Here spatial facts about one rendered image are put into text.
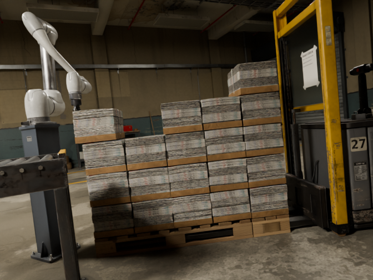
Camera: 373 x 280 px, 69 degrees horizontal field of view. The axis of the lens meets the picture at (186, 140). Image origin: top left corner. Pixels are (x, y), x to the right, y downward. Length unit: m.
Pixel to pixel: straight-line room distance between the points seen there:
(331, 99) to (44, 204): 2.15
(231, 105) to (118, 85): 7.05
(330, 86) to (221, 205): 1.12
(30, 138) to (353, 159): 2.32
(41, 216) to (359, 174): 2.33
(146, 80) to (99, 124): 7.15
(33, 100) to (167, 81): 7.31
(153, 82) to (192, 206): 7.39
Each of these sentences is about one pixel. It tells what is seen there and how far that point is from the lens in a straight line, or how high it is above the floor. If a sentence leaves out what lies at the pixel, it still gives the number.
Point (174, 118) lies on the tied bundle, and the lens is 1.95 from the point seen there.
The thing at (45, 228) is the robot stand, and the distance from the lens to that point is 2.34.
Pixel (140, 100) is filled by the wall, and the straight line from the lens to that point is 8.92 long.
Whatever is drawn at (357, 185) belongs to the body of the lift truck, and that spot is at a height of 0.34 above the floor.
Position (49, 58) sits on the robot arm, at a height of 1.54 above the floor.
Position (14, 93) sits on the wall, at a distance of 8.76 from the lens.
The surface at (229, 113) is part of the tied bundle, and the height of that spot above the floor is 0.94.
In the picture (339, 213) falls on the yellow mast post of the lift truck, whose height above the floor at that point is 0.17.
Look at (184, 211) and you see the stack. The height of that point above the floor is 0.26.
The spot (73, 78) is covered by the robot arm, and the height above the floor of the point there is 1.32.
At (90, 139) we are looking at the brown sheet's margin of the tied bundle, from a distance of 2.01.
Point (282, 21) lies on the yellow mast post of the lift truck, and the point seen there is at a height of 1.75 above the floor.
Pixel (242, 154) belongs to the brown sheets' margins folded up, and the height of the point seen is 0.63.
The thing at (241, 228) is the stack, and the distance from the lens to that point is 2.15.
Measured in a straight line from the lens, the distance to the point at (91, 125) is 2.03.
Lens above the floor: 0.88
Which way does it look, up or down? 3 degrees down
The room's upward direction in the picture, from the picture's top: 6 degrees counter-clockwise
